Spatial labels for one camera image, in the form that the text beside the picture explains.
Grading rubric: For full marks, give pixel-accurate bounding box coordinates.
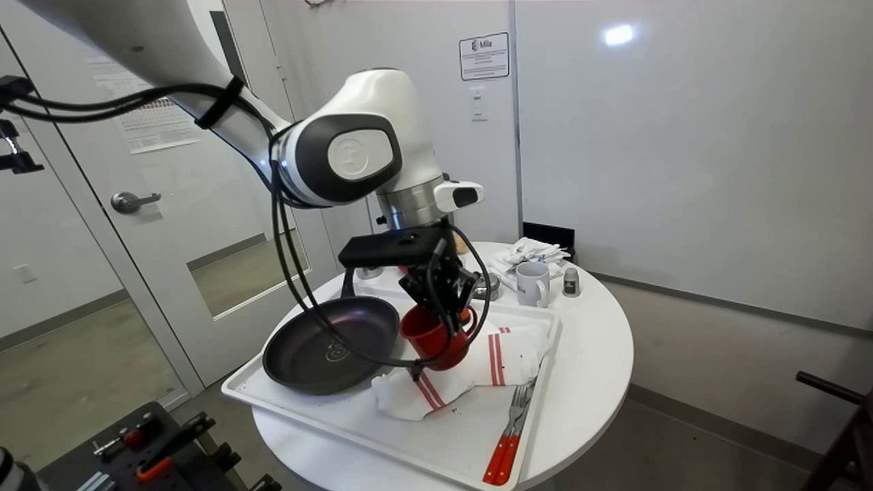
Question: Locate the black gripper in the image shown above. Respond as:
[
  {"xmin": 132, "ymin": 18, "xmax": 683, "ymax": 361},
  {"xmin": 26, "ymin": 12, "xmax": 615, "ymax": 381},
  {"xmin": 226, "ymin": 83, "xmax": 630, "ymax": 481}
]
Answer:
[{"xmin": 397, "ymin": 243, "xmax": 481, "ymax": 337}]

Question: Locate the red mug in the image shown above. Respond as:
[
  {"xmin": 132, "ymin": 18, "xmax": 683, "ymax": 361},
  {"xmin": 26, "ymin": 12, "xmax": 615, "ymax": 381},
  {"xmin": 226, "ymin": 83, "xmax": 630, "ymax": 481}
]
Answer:
[{"xmin": 398, "ymin": 303, "xmax": 475, "ymax": 374}]

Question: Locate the white Mila mug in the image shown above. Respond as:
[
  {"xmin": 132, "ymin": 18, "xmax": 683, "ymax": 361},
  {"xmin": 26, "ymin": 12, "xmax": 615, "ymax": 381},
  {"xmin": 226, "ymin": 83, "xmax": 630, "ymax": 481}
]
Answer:
[{"xmin": 514, "ymin": 258, "xmax": 562, "ymax": 307}]

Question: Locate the crumpled white cloth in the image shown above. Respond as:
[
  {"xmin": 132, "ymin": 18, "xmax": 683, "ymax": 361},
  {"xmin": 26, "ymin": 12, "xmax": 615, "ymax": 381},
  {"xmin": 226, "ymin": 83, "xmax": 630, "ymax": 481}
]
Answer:
[{"xmin": 503, "ymin": 236, "xmax": 570, "ymax": 269}]

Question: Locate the black frying pan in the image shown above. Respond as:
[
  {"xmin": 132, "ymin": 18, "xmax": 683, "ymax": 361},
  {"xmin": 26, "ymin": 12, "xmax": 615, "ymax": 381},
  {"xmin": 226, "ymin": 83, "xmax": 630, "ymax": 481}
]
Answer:
[{"xmin": 259, "ymin": 266, "xmax": 405, "ymax": 397}]

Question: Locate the white plastic tray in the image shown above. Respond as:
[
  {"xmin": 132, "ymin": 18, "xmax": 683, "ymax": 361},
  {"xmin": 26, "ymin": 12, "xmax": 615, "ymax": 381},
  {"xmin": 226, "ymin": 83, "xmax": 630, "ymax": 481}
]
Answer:
[{"xmin": 220, "ymin": 269, "xmax": 566, "ymax": 491}]

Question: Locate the grey door with window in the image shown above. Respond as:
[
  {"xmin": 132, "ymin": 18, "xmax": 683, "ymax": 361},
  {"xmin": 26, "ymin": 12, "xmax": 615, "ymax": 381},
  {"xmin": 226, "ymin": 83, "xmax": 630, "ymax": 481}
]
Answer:
[{"xmin": 0, "ymin": 0, "xmax": 341, "ymax": 393}]

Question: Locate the dark wooden chair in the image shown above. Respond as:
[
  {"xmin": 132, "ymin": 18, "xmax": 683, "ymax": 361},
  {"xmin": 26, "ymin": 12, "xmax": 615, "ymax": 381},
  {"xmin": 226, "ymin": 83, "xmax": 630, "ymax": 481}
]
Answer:
[{"xmin": 795, "ymin": 364, "xmax": 873, "ymax": 491}]

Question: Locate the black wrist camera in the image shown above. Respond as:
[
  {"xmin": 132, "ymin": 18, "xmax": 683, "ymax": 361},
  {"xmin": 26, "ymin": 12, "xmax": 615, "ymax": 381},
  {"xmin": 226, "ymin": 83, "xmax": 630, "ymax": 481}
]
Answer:
[{"xmin": 338, "ymin": 225, "xmax": 447, "ymax": 273}]

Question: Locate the orange handled steel cutlery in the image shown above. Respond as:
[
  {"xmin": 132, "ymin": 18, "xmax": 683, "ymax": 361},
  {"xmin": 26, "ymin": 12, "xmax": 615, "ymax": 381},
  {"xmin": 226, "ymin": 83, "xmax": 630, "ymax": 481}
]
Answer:
[
  {"xmin": 488, "ymin": 374, "xmax": 540, "ymax": 486},
  {"xmin": 481, "ymin": 376, "xmax": 535, "ymax": 487}
]

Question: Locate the black box by wall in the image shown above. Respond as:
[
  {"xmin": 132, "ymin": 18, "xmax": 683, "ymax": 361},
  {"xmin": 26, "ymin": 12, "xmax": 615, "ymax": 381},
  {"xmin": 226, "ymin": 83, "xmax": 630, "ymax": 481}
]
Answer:
[{"xmin": 522, "ymin": 221, "xmax": 578, "ymax": 261}]

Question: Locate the white Mila wall sign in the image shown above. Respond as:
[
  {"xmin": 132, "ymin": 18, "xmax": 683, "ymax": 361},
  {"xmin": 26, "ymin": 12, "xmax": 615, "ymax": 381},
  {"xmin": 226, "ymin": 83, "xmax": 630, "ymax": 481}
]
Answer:
[{"xmin": 457, "ymin": 29, "xmax": 514, "ymax": 83}]

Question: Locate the large wall whiteboard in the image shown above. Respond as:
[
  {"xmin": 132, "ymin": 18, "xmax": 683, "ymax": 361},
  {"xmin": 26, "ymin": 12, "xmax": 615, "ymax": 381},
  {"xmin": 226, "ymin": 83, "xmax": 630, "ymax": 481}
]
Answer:
[{"xmin": 514, "ymin": 0, "xmax": 873, "ymax": 334}]

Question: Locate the silver door handle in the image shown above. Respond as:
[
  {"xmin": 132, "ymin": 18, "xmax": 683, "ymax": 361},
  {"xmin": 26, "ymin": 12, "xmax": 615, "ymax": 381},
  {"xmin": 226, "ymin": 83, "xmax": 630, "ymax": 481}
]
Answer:
[{"xmin": 110, "ymin": 187, "xmax": 165, "ymax": 217}]

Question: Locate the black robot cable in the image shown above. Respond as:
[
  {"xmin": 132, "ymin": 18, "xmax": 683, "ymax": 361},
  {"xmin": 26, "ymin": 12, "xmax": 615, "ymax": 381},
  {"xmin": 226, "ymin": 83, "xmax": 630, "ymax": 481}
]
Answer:
[{"xmin": 0, "ymin": 75, "xmax": 494, "ymax": 371}]

